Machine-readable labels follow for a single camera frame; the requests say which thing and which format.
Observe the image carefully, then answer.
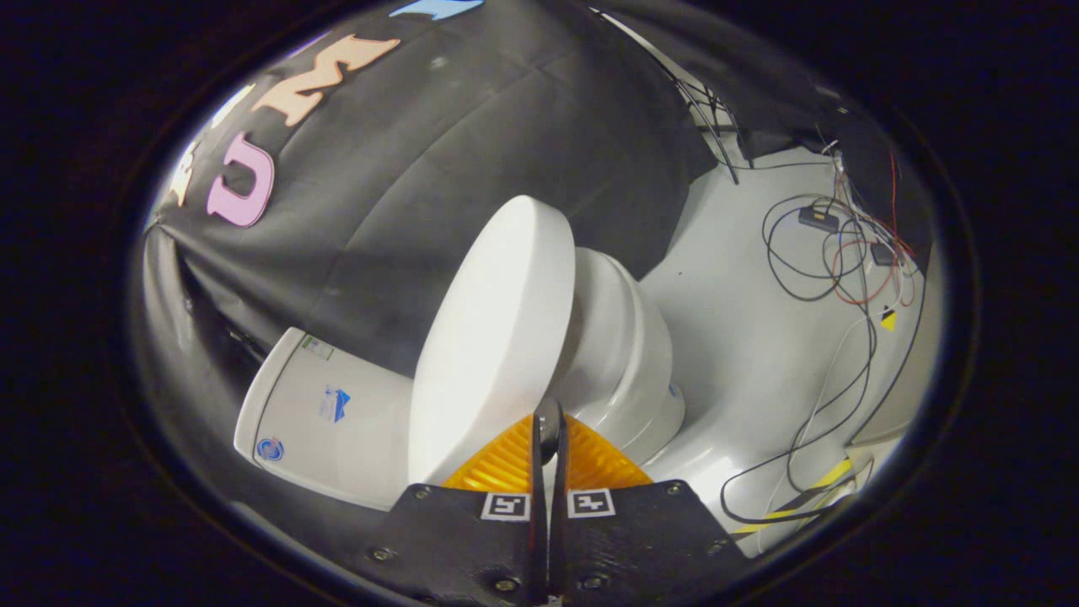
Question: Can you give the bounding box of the long black cable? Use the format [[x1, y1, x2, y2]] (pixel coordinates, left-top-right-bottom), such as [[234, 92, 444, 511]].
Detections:
[[719, 278, 928, 526]]

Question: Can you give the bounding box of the red cable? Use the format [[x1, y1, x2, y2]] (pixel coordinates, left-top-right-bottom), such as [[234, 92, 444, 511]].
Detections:
[[830, 148, 918, 308]]

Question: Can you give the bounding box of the yellow black floor tape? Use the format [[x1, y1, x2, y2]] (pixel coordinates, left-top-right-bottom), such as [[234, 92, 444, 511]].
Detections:
[[733, 459, 854, 537]]

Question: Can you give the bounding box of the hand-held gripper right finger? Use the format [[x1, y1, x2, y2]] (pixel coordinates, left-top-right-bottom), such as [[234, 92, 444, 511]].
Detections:
[[550, 411, 753, 606]]

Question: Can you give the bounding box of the white toilet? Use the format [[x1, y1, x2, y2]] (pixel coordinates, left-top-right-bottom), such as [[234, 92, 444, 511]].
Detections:
[[234, 247, 686, 512]]

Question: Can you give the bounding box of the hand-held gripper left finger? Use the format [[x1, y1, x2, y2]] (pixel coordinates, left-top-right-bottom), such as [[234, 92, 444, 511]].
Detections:
[[362, 413, 549, 606]]

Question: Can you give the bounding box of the black backdrop cloth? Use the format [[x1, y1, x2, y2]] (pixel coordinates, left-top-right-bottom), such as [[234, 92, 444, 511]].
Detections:
[[590, 0, 938, 275], [139, 0, 719, 473]]

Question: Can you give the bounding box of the white toilet lid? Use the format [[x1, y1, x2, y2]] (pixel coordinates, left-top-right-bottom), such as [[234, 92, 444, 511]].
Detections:
[[407, 196, 577, 488]]

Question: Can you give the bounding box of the looped black cable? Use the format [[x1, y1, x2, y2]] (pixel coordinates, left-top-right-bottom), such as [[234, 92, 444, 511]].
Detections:
[[762, 194, 879, 303]]

